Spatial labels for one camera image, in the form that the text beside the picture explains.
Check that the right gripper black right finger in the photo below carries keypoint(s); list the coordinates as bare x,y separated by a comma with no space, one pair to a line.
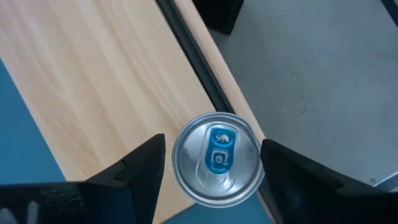
311,193

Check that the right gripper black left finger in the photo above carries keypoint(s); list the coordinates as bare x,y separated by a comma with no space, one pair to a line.
140,180

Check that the silver blue slim energy can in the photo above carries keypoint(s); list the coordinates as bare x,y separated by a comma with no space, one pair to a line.
217,158

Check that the black perforated case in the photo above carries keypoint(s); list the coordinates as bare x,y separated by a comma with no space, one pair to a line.
217,12

